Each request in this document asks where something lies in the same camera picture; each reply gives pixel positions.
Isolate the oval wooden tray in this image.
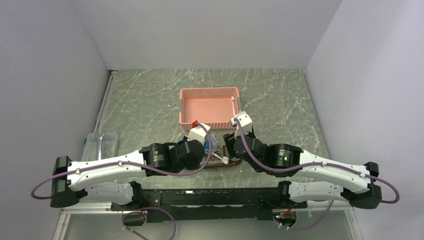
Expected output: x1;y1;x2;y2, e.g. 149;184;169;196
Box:
205;145;242;168

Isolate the white toothbrush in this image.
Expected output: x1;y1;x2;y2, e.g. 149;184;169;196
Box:
211;152;229;165
231;96;236;116

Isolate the clear textured glass dish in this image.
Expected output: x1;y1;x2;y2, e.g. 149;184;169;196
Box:
204;133;229;165

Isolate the blue toothpaste tube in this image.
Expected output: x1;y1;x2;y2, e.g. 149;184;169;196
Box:
204;139;213;155

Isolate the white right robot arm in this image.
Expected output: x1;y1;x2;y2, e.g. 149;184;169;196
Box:
223;132;382;209

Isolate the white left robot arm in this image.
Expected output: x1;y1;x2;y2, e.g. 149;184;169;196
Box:
50;138;207;210

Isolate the white toothbrush at basket edge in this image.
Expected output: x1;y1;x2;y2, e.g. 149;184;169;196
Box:
231;96;236;116

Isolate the pink perforated plastic basket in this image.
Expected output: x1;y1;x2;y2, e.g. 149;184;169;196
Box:
178;87;242;131

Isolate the clear plastic screw box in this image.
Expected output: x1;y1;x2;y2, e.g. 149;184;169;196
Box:
81;131;119;162

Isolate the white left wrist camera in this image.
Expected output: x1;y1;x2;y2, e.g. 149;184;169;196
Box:
187;120;211;146

